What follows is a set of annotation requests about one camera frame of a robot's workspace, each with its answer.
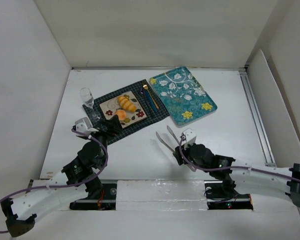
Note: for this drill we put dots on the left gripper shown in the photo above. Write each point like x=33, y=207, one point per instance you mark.
x=106, y=128

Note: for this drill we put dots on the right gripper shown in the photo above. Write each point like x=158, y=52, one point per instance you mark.
x=177, y=154

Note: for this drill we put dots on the round orange bread roll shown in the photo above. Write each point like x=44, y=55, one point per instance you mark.
x=122, y=115

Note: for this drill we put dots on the striped orange bread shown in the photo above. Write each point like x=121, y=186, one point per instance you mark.
x=126, y=104

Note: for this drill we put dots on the metal tongs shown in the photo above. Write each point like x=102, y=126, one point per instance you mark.
x=170, y=148

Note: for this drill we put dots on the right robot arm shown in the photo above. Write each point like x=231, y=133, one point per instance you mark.
x=238, y=179

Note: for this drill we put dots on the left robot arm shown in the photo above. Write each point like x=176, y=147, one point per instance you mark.
x=77, y=180

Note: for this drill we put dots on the square floral ceramic plate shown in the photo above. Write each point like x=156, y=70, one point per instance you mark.
x=109, y=107

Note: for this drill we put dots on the clear wine glass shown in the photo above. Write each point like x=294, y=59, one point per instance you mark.
x=88, y=101

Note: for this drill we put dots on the dark checked placemat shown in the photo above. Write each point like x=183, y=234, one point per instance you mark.
x=153, y=117

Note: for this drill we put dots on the dark metallic spoon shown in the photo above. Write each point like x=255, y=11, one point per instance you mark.
x=143, y=93

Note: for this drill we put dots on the blue knife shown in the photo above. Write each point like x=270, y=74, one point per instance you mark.
x=150, y=101

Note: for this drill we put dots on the teal floral tray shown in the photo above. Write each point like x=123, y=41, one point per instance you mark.
x=182, y=95

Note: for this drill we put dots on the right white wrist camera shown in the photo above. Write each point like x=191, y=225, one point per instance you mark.
x=188, y=138

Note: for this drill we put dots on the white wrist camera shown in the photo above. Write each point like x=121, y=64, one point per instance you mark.
x=84, y=125
x=188, y=138

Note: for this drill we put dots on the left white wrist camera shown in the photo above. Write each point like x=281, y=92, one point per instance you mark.
x=84, y=125

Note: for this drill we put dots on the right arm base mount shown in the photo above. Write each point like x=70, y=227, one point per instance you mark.
x=221, y=198

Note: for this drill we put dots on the aluminium frame rail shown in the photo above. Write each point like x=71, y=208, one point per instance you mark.
x=261, y=132

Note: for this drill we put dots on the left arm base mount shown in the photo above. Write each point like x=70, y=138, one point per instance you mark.
x=105, y=200

